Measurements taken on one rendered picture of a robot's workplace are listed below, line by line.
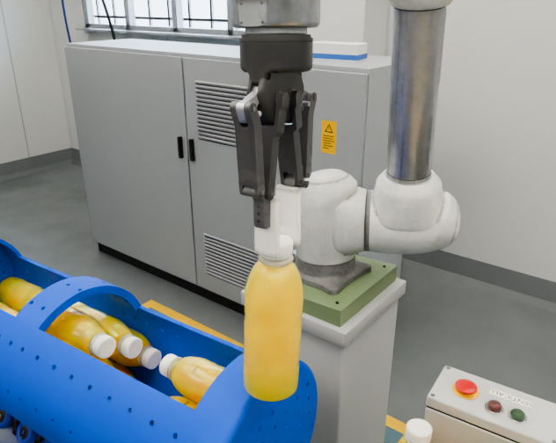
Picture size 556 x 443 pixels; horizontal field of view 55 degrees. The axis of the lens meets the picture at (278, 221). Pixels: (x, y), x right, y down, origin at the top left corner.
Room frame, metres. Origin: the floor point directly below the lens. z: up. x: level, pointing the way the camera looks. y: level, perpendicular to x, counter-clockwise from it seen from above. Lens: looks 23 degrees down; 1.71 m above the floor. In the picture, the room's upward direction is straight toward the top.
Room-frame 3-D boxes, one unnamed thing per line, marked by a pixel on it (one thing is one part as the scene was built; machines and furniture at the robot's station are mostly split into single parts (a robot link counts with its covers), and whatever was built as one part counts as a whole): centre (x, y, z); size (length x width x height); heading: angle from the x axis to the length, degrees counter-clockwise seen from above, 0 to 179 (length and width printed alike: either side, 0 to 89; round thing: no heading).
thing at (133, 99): (3.04, 0.34, 0.72); 2.15 x 0.54 x 1.45; 52
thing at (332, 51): (2.53, -0.27, 1.48); 0.24 x 0.12 x 0.08; 60
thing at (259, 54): (0.57, 0.00, 1.63); 0.08 x 0.07 x 0.09; 147
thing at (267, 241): (0.54, 0.01, 1.48); 0.03 x 0.01 x 0.07; 57
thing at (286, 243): (0.56, 0.00, 1.44); 0.04 x 0.04 x 0.02
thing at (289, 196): (0.58, -0.01, 1.47); 0.03 x 0.01 x 0.07; 57
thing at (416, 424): (0.63, -0.22, 1.09); 0.04 x 0.04 x 0.02
